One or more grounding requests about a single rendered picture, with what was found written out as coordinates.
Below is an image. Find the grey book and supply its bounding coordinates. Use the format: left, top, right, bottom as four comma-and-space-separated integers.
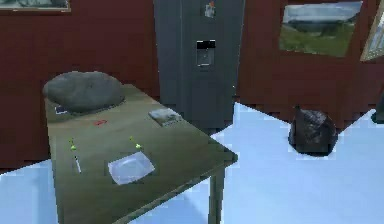
148, 107, 184, 127

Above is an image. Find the olive green wooden table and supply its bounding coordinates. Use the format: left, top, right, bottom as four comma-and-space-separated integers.
44, 83, 239, 224

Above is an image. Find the dark grey fridge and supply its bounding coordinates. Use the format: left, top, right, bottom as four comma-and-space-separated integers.
153, 0, 247, 130

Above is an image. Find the white square plate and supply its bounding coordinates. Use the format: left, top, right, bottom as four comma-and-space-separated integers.
107, 151, 156, 186

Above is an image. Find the fridge magnet note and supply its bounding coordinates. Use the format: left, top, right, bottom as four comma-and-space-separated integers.
204, 1, 216, 19

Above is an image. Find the grey round cushion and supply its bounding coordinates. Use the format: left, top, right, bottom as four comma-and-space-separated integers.
42, 71, 126, 114

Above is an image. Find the black garbage bag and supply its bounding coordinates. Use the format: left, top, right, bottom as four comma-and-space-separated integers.
288, 107, 339, 157

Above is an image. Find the landscape framed picture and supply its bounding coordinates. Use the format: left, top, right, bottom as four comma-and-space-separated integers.
278, 1, 364, 58

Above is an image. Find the dark object at edge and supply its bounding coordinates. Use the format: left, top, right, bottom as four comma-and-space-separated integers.
371, 87, 384, 125

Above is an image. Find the grey framed picture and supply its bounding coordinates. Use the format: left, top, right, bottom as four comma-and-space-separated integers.
0, 0, 72, 13

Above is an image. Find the gold framed picture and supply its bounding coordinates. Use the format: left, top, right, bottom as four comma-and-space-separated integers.
359, 0, 384, 62

